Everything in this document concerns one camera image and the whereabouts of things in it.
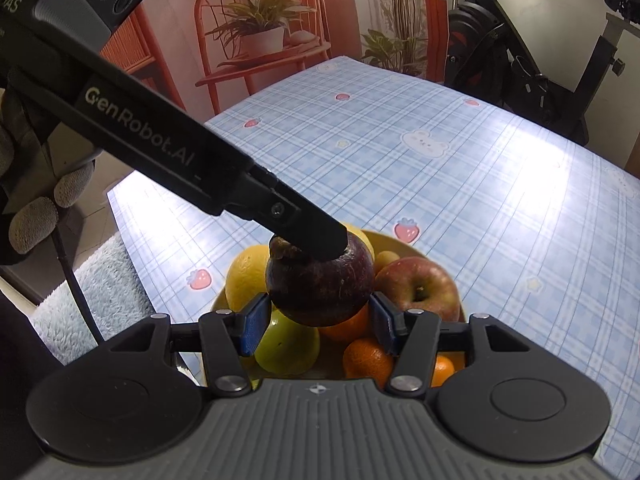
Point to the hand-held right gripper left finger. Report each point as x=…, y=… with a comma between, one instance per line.
x=255, y=325

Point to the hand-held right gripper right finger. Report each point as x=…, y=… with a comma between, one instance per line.
x=382, y=327

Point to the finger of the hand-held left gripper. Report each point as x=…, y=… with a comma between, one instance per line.
x=300, y=220

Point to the small orange mandarin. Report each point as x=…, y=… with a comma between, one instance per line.
x=442, y=367
x=347, y=332
x=367, y=362

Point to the green round fruit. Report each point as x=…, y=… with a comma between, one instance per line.
x=287, y=347
x=386, y=261

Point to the large yellow citrus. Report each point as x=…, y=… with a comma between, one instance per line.
x=245, y=280

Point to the red apple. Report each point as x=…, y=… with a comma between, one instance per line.
x=415, y=285

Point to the dark purple mangosteen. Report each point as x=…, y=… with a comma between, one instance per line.
x=320, y=290

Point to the yellow bowl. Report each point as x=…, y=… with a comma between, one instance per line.
x=405, y=249

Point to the person's left hand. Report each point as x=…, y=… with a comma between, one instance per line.
x=32, y=225

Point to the light fluffy rug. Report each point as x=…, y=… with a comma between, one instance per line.
x=100, y=280

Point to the blue plaid tablecloth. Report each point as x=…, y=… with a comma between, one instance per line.
x=500, y=185

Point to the black exercise bike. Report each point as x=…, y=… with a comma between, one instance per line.
x=500, y=50

